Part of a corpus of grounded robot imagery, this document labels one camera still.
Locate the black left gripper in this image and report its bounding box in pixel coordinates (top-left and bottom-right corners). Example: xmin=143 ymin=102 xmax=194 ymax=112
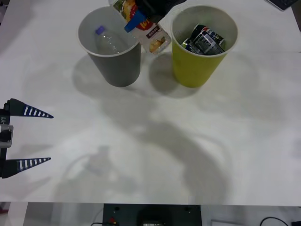
xmin=0 ymin=98 xmax=54 ymax=179

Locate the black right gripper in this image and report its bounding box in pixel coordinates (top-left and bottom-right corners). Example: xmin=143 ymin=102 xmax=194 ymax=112
xmin=124 ymin=0 xmax=189 ymax=32

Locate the clear bottle with fruit label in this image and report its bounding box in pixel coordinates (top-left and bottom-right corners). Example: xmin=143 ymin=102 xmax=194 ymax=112
xmin=108 ymin=0 xmax=172 ymax=55

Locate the clear bottle with purple cap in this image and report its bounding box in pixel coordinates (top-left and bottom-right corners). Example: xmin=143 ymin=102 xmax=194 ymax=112
xmin=95 ymin=25 xmax=129 ymax=54

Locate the grey plastic bin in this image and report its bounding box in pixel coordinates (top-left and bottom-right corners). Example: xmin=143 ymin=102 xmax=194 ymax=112
xmin=78 ymin=6 xmax=142 ymax=88

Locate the black drink can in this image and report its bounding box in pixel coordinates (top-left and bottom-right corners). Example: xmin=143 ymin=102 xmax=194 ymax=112
xmin=189 ymin=23 xmax=226 ymax=55

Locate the yellow-green plastic bin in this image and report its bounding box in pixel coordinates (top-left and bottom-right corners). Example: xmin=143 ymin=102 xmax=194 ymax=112
xmin=171 ymin=5 xmax=238 ymax=89

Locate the black robot torso base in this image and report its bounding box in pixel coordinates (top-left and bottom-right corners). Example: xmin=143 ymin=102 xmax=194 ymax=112
xmin=103 ymin=203 xmax=202 ymax=226

